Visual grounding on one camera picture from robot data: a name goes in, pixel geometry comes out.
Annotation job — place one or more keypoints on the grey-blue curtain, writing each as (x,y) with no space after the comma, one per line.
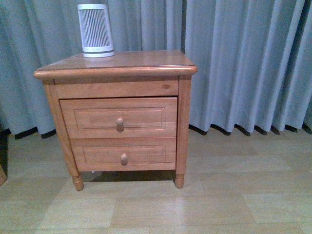
(254,57)

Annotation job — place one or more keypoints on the drawer wooden knob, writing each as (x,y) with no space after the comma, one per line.
(120,121)
(124,159)

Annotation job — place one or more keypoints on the wooden nightstand cabinet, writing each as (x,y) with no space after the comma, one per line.
(136,74)

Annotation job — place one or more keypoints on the white ribbed cylindrical lamp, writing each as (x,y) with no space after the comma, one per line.
(95,30)

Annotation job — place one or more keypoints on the wooden furniture leg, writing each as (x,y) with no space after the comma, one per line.
(3,176)

